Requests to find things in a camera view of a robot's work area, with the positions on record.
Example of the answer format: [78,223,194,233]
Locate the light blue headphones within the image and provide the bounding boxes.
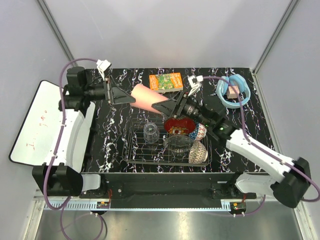
[216,74,251,109]

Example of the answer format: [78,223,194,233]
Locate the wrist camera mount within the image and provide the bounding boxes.
[96,59,112,80]
[188,75,204,96]

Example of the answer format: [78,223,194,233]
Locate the clear glass bowl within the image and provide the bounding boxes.
[163,134,194,157]

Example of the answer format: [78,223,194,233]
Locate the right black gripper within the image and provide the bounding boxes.
[152,90,212,128]

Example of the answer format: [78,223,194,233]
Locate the purple cable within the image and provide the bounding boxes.
[42,57,108,238]
[199,76,320,218]

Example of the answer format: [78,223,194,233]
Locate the brown patterned ceramic bowl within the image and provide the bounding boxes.
[188,141,208,164]

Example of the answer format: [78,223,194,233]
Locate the red floral plate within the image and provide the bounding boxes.
[164,117,196,135]

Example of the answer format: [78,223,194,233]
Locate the pink plastic cup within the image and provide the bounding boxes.
[130,84,168,114]

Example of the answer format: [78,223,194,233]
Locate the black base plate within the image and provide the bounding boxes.
[79,172,257,210]

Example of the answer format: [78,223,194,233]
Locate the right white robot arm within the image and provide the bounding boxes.
[151,92,311,208]

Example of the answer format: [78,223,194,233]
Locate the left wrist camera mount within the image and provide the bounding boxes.
[96,59,112,80]

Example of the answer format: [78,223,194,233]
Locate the white board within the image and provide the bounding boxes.
[8,80,63,166]

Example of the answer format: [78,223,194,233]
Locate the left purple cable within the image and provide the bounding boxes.
[42,57,108,238]

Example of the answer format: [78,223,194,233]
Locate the blue patterned ceramic bowl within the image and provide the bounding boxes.
[188,123,207,141]

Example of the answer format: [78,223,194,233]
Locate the black wire dish rack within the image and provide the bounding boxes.
[122,115,212,167]

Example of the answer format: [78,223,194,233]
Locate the pink dice cube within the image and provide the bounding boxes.
[226,85,240,99]

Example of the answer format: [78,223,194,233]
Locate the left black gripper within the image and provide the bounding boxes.
[83,75,136,105]

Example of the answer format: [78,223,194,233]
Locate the orange green book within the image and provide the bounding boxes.
[149,72,184,93]

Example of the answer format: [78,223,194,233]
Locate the clear drinking glass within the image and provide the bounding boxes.
[143,122,160,144]

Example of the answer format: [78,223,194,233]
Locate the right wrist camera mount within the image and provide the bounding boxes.
[188,75,204,96]

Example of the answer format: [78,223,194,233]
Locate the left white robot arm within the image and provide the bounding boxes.
[32,60,136,198]

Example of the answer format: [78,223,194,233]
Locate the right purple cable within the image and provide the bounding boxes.
[199,76,320,218]

